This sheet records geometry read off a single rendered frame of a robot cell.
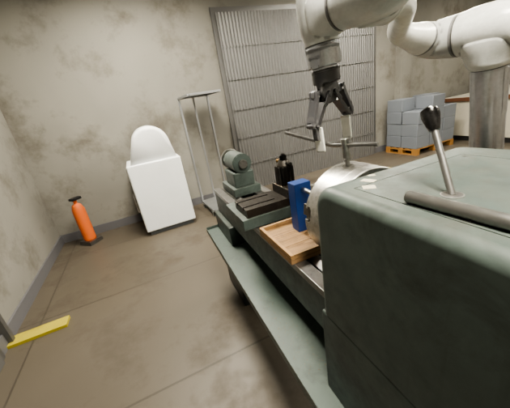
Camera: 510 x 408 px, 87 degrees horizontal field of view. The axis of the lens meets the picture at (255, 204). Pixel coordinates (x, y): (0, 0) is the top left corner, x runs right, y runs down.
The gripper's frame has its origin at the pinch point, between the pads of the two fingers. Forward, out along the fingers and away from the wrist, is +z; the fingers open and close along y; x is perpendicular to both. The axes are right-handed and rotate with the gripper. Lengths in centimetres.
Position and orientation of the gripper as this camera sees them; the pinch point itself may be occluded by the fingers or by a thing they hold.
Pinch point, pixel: (334, 140)
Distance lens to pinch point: 86.8
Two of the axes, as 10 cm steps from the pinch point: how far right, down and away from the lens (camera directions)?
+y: -7.4, 4.3, -5.1
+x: 6.2, 1.6, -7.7
